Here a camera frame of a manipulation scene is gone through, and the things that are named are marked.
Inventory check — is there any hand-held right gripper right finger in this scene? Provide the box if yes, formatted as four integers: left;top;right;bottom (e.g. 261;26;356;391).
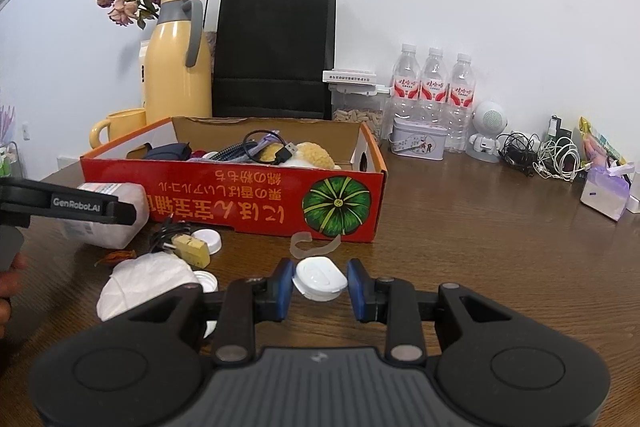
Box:
346;258;513;365

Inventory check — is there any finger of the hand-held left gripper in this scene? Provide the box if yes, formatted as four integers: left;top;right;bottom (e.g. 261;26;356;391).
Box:
117;197;139;227

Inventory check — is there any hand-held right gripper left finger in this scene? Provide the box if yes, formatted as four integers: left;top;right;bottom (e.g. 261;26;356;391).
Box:
117;258;295;366

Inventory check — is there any translucent plastic bottle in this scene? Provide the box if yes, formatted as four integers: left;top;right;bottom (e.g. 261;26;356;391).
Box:
55;182;151;249

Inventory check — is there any small white case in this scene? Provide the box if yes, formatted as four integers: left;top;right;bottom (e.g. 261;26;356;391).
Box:
291;257;348;301

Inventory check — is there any clear plastic strip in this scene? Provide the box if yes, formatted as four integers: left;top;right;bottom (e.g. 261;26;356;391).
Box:
289;231;343;264

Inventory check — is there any white tissue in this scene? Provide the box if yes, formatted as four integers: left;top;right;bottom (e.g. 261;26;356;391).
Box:
96;254;201;323

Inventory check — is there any ribbed white bottle cap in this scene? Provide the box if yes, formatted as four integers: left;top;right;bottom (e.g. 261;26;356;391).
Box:
192;270;219;294

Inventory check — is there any smooth white bottle cap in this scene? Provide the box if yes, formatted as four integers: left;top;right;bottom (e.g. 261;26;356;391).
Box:
192;229;223;256

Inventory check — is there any orange cardboard box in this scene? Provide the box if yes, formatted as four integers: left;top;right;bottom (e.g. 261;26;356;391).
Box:
80;116;388;244

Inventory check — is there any person's left hand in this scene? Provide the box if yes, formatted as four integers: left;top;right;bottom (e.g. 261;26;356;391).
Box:
0;256;29;339

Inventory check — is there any dried brown petal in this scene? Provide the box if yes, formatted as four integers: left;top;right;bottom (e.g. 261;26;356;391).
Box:
95;249;138;268

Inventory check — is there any dark blue pouch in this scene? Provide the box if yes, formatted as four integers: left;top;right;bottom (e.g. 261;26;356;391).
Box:
140;142;193;160

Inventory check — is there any yellow power plug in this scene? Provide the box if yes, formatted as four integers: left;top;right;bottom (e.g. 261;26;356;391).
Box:
150;214;212;269

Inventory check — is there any yellow mug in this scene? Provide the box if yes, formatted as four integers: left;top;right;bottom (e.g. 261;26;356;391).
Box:
90;108;147;150

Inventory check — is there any yellow fluffy plush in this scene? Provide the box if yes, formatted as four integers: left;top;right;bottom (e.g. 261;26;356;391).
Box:
257;142;337;170

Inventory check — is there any yellow thermos jug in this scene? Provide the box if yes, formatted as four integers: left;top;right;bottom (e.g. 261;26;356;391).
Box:
144;0;213;125

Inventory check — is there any white printed tin box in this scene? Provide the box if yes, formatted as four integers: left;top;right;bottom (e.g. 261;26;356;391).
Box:
390;117;448;162

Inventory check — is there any clear food container white lid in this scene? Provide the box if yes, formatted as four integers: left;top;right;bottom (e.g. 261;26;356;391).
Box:
322;69;392;138

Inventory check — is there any white robot toy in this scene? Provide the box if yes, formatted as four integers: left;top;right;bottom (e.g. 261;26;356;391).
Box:
466;101;510;164

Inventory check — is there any clear water bottle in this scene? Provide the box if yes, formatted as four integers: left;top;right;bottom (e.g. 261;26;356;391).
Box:
420;48;449;128
447;53;475;152
391;43;422;128

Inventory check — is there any black paper bag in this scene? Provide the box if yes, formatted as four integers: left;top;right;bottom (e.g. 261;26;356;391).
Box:
212;0;337;120

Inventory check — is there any black charger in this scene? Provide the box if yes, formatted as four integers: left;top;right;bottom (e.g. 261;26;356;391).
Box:
547;116;576;142

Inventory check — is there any purple white packet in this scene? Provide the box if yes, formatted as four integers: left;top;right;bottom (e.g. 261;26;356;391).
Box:
580;159;633;222

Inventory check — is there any small white box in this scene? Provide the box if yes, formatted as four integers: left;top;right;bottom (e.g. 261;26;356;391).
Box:
627;167;640;214

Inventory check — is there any metal wire rack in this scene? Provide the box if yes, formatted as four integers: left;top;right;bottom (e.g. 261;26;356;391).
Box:
0;142;21;180

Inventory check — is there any purple wall decal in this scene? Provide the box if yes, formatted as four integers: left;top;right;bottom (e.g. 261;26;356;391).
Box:
0;104;16;142

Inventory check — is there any purple braided cable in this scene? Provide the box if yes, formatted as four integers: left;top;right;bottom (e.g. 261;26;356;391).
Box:
207;134;281;164

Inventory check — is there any black usb cable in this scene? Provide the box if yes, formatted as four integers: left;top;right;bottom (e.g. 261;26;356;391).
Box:
243;130;301;166

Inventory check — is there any black tangled cable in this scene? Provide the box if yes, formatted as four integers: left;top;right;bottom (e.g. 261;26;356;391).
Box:
497;132;543;178

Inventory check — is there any white tangled cable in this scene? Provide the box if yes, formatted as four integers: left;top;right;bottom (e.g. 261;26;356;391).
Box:
532;137;596;182

